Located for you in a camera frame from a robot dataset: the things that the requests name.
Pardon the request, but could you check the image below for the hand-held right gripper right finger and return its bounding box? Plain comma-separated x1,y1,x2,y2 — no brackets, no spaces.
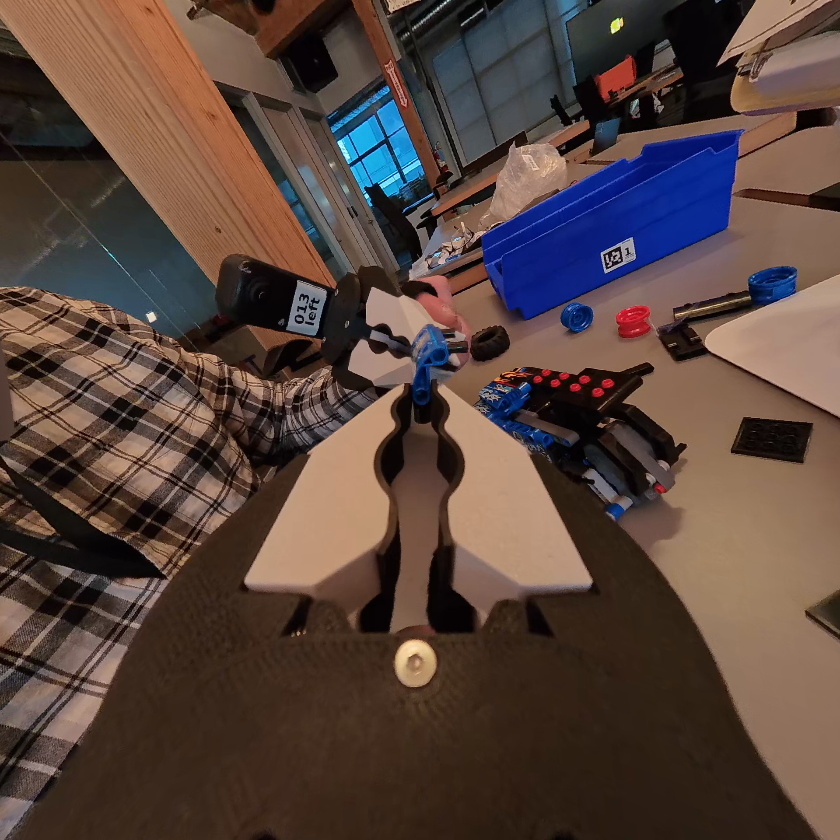
427,387,593,632

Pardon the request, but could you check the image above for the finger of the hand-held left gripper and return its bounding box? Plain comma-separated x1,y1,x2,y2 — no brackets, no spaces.
364,286,427,343
349,341,416,388

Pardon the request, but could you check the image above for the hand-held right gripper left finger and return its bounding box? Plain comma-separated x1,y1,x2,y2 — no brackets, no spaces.
244,386,412,632

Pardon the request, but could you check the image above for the blue printed curved panel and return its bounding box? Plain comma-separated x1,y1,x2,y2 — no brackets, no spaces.
410,324,471,422

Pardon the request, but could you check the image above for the black block with red pins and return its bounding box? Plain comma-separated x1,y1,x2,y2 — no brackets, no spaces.
525,363,655,422

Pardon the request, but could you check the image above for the person's left forearm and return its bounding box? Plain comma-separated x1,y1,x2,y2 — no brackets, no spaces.
249,366,383,462

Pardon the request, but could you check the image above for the grey desk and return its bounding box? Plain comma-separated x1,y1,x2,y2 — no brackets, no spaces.
394,115,840,840

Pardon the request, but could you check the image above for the person's left hand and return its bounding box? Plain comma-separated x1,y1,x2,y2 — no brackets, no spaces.
408,276,471,366

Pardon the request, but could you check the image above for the black rubber tyre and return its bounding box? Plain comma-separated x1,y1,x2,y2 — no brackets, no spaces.
469,326,511,362

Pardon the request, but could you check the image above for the neighbouring grey table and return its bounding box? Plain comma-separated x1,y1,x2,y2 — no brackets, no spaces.
410,118,595,278

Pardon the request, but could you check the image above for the clear plastic bag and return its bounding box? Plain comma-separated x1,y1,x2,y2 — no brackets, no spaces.
489,143,569,221

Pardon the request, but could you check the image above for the blue storage bin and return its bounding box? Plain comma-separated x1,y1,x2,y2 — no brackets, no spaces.
482,129,745,321

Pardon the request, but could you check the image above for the black studded square plate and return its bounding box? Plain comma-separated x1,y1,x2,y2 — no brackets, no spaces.
731,416,814,464

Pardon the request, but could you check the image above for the black beam with holes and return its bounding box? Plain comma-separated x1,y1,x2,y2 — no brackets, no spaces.
672,290,753,323

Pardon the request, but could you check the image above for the white book stand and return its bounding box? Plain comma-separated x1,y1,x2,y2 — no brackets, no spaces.
705,0,840,419

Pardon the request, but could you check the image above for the black smooth square tile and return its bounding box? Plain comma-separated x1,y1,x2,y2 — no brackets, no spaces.
806,589,840,641

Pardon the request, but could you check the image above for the orange chair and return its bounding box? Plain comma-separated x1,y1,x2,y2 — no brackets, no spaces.
594,56,638,101

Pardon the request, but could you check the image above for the black shoulder strap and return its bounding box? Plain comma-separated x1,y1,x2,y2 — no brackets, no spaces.
0,459,166,580

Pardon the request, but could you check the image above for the black frame piece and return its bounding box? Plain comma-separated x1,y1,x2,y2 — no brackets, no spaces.
658,322,708,362

